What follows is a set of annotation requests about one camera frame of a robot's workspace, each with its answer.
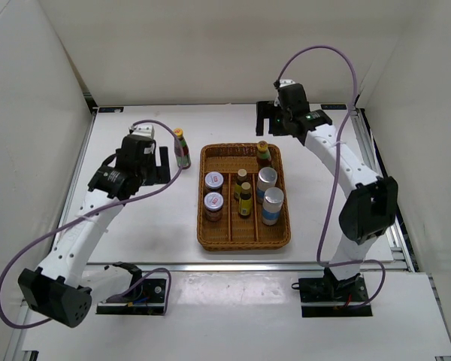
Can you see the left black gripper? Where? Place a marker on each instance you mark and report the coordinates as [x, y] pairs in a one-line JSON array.
[[151, 179]]

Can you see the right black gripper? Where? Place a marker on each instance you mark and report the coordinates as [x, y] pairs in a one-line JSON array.
[[265, 110]]

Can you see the yellow cap sauce bottle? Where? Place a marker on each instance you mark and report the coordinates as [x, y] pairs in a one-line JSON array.
[[263, 155], [181, 150]]

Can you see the silver lid jar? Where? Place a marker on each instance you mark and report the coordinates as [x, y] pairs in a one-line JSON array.
[[213, 203], [213, 182]]

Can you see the white blue canister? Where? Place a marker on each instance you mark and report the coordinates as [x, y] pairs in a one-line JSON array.
[[267, 178], [272, 205]]

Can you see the small yellow label bottle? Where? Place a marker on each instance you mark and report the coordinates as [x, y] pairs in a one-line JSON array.
[[245, 200]]

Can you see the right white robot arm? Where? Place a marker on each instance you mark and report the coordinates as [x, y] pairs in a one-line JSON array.
[[368, 211]]

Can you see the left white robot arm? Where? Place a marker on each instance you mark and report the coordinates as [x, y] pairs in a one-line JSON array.
[[57, 288]]

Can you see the brown wicker basket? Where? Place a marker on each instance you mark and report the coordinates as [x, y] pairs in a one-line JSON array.
[[231, 232]]

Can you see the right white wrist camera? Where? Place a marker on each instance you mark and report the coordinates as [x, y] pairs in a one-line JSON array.
[[285, 82]]

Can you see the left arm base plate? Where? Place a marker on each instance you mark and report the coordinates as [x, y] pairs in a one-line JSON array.
[[149, 298]]

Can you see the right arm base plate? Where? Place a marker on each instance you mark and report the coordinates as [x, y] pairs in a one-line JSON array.
[[317, 302]]

